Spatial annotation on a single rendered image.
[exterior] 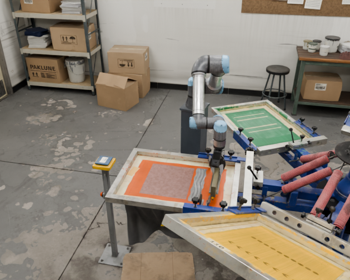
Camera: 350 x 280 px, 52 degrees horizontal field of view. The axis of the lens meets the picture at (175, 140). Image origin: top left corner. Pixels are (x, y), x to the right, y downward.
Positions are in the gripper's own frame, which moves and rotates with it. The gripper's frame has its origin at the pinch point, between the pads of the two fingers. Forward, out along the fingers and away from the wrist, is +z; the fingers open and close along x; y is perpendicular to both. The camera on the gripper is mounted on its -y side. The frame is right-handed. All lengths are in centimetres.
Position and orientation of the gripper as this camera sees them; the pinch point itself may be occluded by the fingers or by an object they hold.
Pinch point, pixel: (216, 173)
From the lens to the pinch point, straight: 231.1
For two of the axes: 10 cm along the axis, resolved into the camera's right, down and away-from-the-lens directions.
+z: 0.0, 8.7, 5.0
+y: 2.1, -4.9, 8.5
